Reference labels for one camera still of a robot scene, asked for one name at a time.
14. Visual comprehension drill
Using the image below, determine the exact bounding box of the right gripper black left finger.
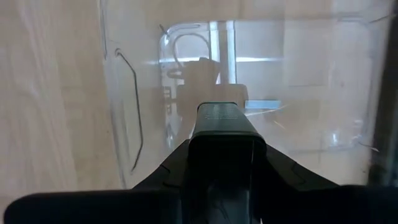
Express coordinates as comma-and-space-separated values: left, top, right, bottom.
2, 139, 191, 224

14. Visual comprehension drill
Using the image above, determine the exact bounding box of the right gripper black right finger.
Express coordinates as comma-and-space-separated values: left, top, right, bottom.
257, 144, 398, 224

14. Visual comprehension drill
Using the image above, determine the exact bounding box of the clear plastic bin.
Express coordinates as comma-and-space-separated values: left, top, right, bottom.
98, 0, 393, 191

